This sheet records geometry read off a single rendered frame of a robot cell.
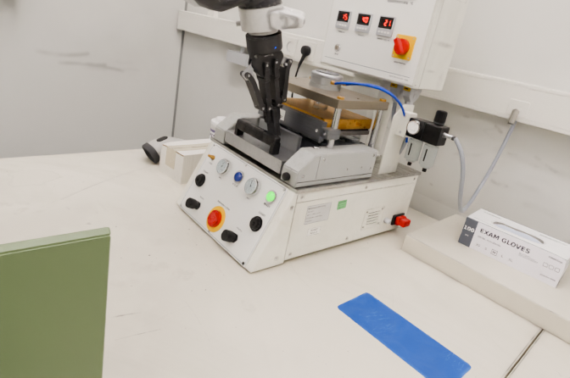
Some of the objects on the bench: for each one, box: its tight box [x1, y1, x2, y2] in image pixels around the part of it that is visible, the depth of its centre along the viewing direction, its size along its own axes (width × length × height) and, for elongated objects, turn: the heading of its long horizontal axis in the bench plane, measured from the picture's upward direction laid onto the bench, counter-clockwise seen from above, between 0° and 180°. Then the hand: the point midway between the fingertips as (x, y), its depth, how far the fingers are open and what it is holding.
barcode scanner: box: [142, 136, 185, 164], centre depth 138 cm, size 20×8×8 cm, turn 105°
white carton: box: [458, 208, 570, 288], centre depth 104 cm, size 12×23×7 cm, turn 18°
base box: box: [176, 141, 418, 273], centre depth 109 cm, size 54×38×17 cm
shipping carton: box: [159, 139, 211, 185], centre depth 129 cm, size 19×13×9 cm
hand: (272, 121), depth 96 cm, fingers closed, pressing on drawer
